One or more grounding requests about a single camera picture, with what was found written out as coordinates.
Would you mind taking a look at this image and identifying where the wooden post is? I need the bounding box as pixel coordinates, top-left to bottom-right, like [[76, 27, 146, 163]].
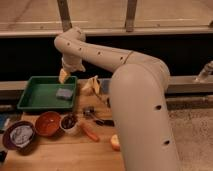
[[125, 0, 137, 32], [57, 0, 72, 32]]

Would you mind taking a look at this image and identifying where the yellow banana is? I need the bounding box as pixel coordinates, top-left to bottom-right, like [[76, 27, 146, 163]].
[[81, 76, 100, 96]]

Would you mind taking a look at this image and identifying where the grey-blue sponge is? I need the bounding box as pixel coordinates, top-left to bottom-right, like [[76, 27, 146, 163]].
[[56, 88, 73, 100]]

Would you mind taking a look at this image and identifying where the right wooden post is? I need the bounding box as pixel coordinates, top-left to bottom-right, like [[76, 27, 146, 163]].
[[125, 0, 137, 32]]

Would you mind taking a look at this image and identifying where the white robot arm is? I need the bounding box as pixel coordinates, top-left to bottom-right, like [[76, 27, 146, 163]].
[[54, 27, 182, 171]]

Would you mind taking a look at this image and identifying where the black handled metal scoop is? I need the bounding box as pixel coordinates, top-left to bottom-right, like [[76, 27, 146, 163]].
[[82, 106, 115, 127]]

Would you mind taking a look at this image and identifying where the orange carrot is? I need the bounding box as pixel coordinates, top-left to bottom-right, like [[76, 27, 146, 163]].
[[80, 123, 100, 142]]

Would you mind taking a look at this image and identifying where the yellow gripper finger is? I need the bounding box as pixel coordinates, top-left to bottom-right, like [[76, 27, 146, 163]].
[[59, 69, 70, 84]]

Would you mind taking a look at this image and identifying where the yellow apple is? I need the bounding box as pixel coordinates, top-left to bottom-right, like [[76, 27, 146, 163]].
[[110, 135, 120, 151]]

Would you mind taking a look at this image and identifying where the grey corrugated hose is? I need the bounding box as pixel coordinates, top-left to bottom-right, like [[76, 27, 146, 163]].
[[195, 60, 213, 82]]

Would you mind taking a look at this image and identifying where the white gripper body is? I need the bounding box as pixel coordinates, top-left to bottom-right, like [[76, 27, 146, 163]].
[[62, 54, 86, 73]]

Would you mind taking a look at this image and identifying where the blue cup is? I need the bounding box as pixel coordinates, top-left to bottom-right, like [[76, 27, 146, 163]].
[[101, 79, 110, 94]]

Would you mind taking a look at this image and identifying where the blue object at left edge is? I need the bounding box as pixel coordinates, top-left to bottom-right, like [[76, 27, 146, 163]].
[[0, 114, 11, 132]]

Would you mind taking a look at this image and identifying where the white cup with dark contents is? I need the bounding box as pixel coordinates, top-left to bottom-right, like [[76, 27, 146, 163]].
[[60, 114, 79, 136]]

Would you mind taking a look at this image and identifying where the orange bowl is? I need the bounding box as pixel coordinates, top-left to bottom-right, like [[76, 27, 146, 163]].
[[35, 111, 61, 137]]

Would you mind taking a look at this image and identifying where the green plastic tray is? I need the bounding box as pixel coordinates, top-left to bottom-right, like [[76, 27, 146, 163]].
[[17, 76, 77, 112]]

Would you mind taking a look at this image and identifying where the purple bowl with cloth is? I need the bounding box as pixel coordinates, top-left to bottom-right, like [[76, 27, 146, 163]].
[[2, 121, 35, 150]]

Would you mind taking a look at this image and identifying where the left wooden post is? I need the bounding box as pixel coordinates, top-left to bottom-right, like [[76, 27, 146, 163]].
[[57, 0, 72, 32]]

